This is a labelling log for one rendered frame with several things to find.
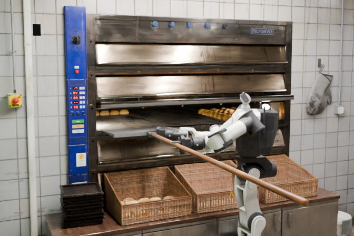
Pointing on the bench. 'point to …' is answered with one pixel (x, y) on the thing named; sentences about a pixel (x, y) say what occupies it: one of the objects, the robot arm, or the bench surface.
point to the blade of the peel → (133, 131)
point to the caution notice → (81, 159)
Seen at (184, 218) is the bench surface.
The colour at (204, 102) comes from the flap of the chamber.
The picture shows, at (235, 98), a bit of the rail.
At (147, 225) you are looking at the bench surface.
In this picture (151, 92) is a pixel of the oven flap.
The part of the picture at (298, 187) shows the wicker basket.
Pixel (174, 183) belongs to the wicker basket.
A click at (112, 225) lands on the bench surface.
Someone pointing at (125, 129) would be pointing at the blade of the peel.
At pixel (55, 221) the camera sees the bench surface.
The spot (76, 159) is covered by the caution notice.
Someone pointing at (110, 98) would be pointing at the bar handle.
